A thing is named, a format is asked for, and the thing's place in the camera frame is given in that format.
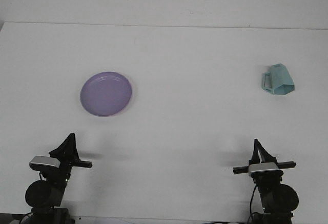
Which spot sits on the pale purple round plate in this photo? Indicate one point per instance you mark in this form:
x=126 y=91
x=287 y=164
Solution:
x=106 y=94

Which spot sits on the pale blue hexagonal cup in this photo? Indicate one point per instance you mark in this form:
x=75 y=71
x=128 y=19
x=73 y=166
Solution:
x=280 y=80

